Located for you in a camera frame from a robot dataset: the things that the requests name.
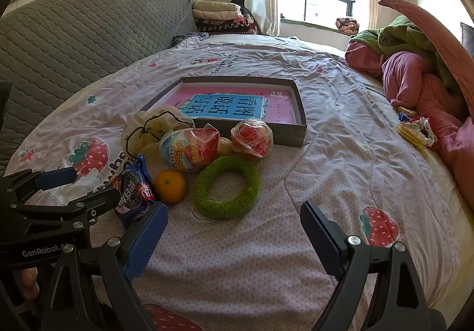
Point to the stack of folded blankets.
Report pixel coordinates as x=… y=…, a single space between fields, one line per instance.
x=218 y=18

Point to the blue cookie snack pack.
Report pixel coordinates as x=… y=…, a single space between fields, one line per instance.
x=136 y=192

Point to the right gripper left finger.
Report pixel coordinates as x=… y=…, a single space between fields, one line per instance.
x=123 y=259

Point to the grey shallow cardboard box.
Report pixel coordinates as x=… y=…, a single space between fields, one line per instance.
x=283 y=134

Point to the person hand on left gripper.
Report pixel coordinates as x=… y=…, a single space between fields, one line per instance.
x=29 y=285

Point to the cream drawstring pouch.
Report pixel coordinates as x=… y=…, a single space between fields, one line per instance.
x=145 y=128

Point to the grey quilted headboard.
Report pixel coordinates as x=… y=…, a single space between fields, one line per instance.
x=51 y=49

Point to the surprise egg snack bag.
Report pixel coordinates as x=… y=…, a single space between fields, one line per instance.
x=190 y=149

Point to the pink and blue book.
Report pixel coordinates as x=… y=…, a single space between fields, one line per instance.
x=271 y=104

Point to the orange tangerine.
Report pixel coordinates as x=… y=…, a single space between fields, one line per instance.
x=171 y=186

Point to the pink crumpled quilt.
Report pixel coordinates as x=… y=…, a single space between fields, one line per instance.
x=409 y=81

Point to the dark wall picture frame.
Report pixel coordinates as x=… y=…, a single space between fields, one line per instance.
x=467 y=38

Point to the floral cloth on windowsill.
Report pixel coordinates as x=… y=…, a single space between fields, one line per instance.
x=347 y=25

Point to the strawberry print bed sheet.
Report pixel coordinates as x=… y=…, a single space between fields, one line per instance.
x=261 y=272

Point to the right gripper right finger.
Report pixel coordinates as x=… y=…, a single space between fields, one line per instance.
x=397 y=302

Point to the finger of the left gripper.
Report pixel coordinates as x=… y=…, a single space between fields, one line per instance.
x=44 y=220
x=20 y=186

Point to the green blanket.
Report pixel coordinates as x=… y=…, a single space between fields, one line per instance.
x=403 y=35

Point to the yellow floral snack bundle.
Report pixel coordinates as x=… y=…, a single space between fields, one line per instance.
x=416 y=129

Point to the pink pillow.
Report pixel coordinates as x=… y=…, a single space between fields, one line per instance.
x=453 y=54

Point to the beige walnut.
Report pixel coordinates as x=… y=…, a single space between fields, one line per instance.
x=225 y=147

